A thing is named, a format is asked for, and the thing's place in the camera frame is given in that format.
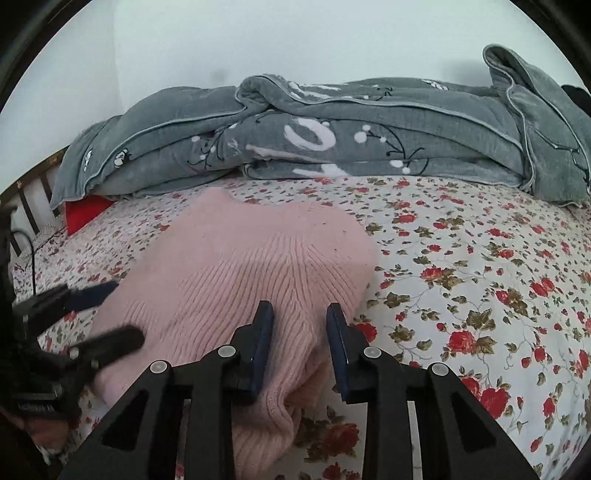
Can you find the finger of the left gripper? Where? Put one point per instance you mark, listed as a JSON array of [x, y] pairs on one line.
[[102, 350], [62, 300]]

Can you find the grey floral quilt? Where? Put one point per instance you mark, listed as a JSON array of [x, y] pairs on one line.
[[523, 131]]

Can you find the red pillow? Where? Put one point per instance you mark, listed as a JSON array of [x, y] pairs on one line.
[[80, 213]]

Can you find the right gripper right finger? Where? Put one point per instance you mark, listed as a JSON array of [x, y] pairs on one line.
[[413, 410]]

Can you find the person's left hand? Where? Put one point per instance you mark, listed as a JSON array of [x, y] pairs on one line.
[[49, 434]]

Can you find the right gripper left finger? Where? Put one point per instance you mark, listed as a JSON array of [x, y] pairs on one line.
[[180, 415]]

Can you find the pink knit sweater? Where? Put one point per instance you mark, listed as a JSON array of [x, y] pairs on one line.
[[204, 277]]

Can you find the wooden bed headboard rail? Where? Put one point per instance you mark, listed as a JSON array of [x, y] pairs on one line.
[[30, 197]]

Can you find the black garment on footboard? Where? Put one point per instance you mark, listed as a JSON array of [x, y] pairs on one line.
[[580, 97]]

